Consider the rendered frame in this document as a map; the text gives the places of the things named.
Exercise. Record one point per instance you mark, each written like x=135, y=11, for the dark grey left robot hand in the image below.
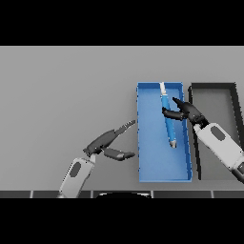
x=103, y=142

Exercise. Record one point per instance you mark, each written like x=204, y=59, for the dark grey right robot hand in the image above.
x=189, y=111

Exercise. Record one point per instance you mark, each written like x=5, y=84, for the blue pipe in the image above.
x=167, y=117

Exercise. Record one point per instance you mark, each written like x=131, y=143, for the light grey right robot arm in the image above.
x=219, y=144

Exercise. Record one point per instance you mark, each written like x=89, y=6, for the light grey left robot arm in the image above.
x=75, y=174

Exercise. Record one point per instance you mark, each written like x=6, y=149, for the dark grey bin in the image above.
x=216, y=105

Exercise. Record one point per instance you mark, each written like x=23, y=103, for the blue bin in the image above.
x=162, y=158

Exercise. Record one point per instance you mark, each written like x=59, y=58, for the dark strip with pale lines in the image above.
x=178, y=194

